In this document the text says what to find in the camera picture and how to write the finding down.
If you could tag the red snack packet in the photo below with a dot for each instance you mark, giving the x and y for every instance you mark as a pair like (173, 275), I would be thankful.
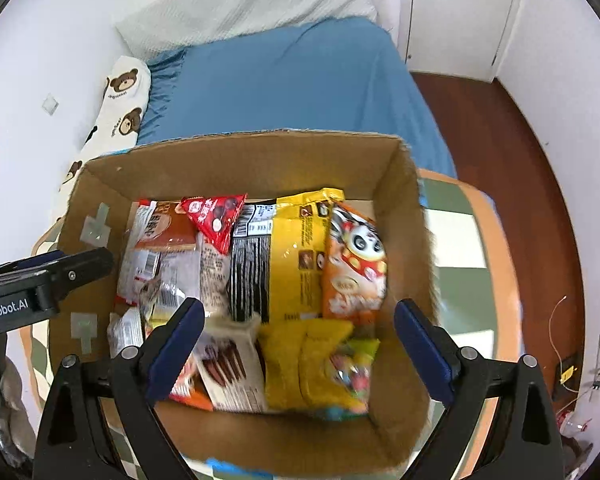
(215, 220)

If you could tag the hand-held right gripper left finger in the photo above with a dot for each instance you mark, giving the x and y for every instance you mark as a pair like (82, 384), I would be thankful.
(177, 350)

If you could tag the bear print pillow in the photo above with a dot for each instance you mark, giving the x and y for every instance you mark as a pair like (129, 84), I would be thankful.
(120, 105)

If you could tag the white door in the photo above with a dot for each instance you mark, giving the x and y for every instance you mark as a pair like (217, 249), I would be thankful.
(455, 15)

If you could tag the large yellow snack bag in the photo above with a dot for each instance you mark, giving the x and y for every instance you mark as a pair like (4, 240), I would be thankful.
(295, 260)

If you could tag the white wall plate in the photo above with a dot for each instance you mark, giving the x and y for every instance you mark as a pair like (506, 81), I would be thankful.
(50, 103)

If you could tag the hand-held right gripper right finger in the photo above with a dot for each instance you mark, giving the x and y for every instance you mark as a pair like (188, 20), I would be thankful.
(425, 350)

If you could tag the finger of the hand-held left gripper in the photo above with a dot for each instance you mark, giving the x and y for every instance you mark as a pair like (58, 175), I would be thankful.
(80, 270)
(35, 261)

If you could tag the white printed snack packet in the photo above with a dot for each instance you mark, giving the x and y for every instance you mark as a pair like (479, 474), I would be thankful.
(215, 280)

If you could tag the white textured blanket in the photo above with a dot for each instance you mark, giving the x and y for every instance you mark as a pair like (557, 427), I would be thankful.
(240, 5)

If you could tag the blue flower print cardboard box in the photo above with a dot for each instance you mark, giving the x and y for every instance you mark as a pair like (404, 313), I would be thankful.
(230, 170)

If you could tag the beige chocolate cookie packet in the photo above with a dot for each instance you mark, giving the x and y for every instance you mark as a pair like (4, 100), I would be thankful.
(230, 360)

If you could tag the colourful candy ball bag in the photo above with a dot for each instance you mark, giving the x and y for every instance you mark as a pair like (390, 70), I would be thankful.
(350, 370)

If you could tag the yellow snack packet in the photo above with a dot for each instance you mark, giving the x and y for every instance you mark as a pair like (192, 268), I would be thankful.
(280, 365)
(325, 340)

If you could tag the black striped snack packet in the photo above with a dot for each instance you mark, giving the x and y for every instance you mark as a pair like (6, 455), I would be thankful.
(250, 270)

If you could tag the clear plastic snack packet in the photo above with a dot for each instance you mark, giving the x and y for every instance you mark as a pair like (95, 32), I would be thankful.
(175, 285)

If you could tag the brown white snack packet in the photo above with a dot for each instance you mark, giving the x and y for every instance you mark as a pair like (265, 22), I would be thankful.
(155, 230)

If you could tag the bed with blue sheet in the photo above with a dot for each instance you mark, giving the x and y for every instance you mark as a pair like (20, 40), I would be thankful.
(290, 80)

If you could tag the orange panda snack packet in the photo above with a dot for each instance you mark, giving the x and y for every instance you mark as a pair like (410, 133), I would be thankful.
(355, 270)

